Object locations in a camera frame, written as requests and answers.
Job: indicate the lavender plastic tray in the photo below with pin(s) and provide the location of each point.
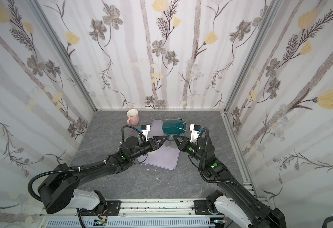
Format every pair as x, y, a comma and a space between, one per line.
165, 157

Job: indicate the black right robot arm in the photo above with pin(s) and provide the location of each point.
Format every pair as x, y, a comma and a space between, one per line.
243, 208

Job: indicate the grey mug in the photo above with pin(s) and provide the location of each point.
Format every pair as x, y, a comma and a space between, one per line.
170, 144

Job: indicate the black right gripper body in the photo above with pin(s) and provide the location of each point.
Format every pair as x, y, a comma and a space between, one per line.
183, 144

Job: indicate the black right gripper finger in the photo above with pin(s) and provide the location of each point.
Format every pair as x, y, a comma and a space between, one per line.
178, 139
180, 145

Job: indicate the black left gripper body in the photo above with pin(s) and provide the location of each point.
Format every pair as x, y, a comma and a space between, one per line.
151, 144

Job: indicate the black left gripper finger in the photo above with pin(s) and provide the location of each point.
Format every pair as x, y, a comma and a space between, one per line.
158, 139
158, 144

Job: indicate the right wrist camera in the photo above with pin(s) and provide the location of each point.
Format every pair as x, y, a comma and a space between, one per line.
195, 132

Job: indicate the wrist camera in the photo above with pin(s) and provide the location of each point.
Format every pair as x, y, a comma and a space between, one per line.
195, 132
144, 130

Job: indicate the dark teal mug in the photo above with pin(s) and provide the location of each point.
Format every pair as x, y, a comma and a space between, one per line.
172, 127

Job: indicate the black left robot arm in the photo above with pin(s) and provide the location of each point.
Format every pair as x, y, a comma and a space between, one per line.
58, 189

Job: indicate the pink mug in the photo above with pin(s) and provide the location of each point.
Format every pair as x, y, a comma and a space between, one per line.
133, 117

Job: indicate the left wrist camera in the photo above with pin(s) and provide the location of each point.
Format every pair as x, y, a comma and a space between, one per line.
144, 130

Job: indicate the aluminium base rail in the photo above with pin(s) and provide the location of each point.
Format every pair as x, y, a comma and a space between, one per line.
215, 211

